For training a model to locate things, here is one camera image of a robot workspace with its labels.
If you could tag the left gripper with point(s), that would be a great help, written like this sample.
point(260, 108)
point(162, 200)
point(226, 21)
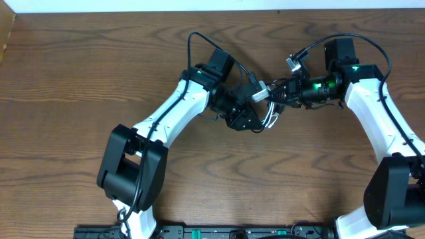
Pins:
point(242, 119)

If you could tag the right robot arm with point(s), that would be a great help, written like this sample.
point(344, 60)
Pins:
point(394, 198)

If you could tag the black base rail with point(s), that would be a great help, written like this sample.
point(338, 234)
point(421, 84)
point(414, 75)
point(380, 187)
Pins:
point(302, 230)

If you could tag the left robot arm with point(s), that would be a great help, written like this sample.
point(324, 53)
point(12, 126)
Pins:
point(133, 167)

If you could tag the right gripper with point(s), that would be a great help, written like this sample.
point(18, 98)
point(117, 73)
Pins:
point(285, 93)

